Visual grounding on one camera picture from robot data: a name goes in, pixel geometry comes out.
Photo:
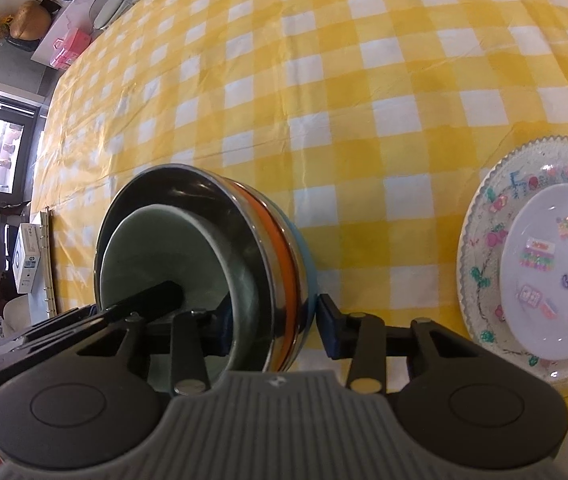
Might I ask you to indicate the white round stool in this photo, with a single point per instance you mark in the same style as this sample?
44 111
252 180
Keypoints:
108 4

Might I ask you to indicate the brown round vase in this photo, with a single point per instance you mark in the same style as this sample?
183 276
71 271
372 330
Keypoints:
31 21

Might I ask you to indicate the white fruit-painted plate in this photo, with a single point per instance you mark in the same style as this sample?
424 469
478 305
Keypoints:
486 272

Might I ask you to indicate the yellow checkered tablecloth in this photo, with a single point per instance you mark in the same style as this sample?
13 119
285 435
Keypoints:
314 85

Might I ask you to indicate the pink storage box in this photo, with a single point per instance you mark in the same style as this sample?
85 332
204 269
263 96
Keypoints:
70 47

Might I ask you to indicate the small white sticker plate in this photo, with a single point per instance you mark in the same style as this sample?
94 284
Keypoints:
553 310

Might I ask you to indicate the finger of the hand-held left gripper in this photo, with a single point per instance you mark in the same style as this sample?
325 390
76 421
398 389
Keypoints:
156 300

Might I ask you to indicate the stainless steel bowl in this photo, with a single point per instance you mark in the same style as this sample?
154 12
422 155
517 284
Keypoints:
246 220

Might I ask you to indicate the orange bowl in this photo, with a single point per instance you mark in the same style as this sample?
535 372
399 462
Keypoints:
276 240

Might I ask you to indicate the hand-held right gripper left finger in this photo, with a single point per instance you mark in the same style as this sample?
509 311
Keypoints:
189 350

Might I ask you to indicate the white cardboard box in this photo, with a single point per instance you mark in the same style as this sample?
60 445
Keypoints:
29 257

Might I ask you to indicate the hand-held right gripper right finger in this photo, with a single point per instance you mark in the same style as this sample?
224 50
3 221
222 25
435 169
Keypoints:
331 330

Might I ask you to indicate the clear glass sticker plate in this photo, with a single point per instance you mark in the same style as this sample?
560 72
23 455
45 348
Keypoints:
483 195

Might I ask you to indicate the green ceramic bowl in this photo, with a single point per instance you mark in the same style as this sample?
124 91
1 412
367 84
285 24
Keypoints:
164 255

